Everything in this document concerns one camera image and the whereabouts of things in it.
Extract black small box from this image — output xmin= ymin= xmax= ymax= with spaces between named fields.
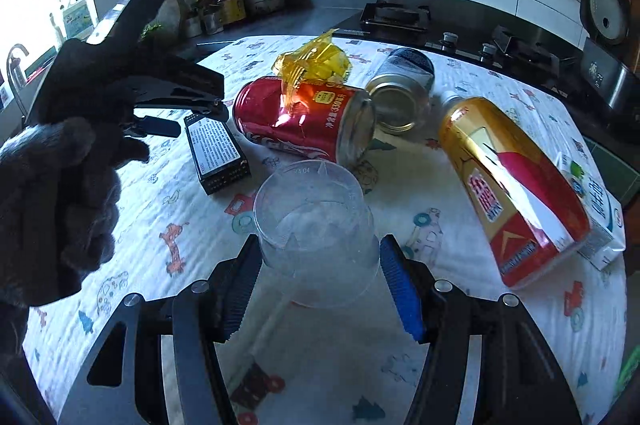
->
xmin=183 ymin=114 xmax=250 ymax=196

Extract yellow plastic wrapper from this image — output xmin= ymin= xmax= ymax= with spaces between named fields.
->
xmin=272 ymin=29 xmax=352 ymax=100

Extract red cola can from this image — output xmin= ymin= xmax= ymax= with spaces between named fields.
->
xmin=232 ymin=76 xmax=375 ymax=167

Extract clear plastic measuring cup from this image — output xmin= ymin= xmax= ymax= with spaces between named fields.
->
xmin=254 ymin=160 xmax=378 ymax=308

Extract white milk carton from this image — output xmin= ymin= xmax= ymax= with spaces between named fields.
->
xmin=555 ymin=153 xmax=626 ymax=270

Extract gold red drink bottle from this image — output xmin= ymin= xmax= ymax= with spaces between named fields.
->
xmin=438 ymin=90 xmax=591 ymax=287

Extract clear glass jar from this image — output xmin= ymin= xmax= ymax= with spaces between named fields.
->
xmin=366 ymin=47 xmax=435 ymax=135

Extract green kitchen cabinet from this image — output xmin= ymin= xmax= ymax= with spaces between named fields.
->
xmin=585 ymin=137 xmax=639 ymax=208

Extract grey gloved left hand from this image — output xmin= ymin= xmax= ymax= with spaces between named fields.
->
xmin=1 ymin=118 xmax=150 ymax=358

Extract round wooden cutting board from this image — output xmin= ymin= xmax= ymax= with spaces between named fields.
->
xmin=149 ymin=0 xmax=182 ymax=45

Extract condiment bottles group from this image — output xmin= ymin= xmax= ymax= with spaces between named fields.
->
xmin=182 ymin=0 xmax=246 ymax=38

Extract patterned white tablecloth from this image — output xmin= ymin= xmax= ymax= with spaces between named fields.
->
xmin=24 ymin=53 xmax=627 ymax=424

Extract black gas stove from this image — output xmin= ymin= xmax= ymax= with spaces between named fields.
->
xmin=335 ymin=0 xmax=580 ymax=99

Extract black rice cooker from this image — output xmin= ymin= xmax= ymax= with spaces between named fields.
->
xmin=580 ymin=0 xmax=639 ymax=114

